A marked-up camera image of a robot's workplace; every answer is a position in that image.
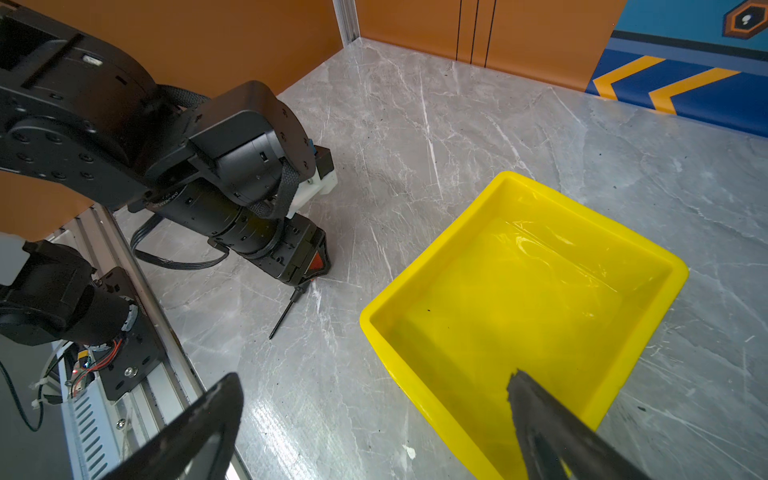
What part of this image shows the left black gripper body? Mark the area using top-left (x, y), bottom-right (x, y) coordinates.
top-left (242, 214), bottom-right (332, 285)

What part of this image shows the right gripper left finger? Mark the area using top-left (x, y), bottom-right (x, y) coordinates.
top-left (106, 372), bottom-right (244, 479)

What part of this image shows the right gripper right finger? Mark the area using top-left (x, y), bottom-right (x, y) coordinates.
top-left (507, 370), bottom-right (649, 480)

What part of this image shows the red handled screwdriver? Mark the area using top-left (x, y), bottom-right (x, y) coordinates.
top-left (268, 253), bottom-right (331, 340)

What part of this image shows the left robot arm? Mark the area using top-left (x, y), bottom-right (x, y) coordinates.
top-left (1, 3), bottom-right (335, 289)

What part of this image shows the yellow plastic bin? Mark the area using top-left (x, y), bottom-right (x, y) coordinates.
top-left (360, 172), bottom-right (689, 479)

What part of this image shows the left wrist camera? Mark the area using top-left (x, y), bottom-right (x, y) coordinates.
top-left (287, 145), bottom-right (338, 218)

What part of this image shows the aluminium front rail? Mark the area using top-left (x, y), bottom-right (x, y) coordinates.
top-left (51, 205), bottom-right (205, 479)

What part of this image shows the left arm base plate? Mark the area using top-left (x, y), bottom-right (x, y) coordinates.
top-left (98, 267), bottom-right (166, 402)

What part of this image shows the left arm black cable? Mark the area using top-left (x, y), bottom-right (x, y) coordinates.
top-left (128, 212), bottom-right (232, 271)

